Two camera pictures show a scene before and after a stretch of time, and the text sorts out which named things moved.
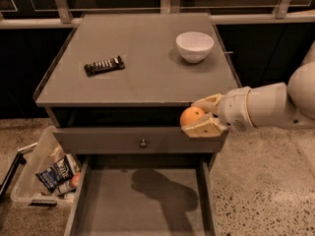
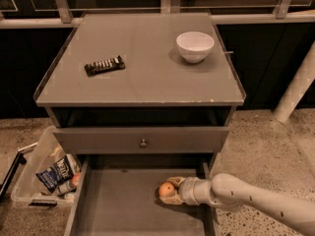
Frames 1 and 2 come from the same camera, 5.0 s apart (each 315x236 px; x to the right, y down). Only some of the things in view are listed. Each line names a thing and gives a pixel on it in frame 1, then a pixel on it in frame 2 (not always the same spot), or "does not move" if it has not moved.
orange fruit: (191, 115) to (166, 189)
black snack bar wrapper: (103, 66) does not move
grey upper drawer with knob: (135, 141) does not move
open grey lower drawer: (144, 196) does not move
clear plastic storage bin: (49, 178) does not move
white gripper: (233, 109) to (186, 190)
